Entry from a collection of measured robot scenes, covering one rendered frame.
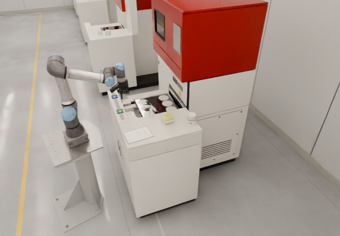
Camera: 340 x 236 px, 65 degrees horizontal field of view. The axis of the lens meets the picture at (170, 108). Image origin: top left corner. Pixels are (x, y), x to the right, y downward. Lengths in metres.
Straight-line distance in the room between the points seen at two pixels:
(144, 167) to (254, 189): 1.36
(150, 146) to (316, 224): 1.79
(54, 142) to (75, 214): 0.82
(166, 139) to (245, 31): 1.10
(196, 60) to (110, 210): 1.69
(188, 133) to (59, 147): 1.08
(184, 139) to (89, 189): 1.13
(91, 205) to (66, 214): 0.24
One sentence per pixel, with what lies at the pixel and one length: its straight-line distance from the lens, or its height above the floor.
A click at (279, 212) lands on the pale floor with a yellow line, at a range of 3.01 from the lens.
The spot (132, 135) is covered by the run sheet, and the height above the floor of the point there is 0.97.
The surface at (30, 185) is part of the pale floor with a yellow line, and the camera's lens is 3.39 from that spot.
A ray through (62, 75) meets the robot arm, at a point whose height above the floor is 1.46.
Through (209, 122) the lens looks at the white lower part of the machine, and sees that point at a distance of 2.67.
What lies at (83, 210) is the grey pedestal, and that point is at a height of 0.01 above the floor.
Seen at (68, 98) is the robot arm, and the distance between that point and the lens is 2.32.
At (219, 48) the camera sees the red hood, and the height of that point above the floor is 1.48.
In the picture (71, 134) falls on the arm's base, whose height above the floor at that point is 0.92.
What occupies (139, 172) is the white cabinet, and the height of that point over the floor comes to 0.68.
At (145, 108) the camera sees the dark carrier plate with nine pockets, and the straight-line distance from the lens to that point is 2.53.
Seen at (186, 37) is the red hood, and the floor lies 1.62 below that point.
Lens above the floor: 2.34
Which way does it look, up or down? 35 degrees down
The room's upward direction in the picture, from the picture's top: straight up
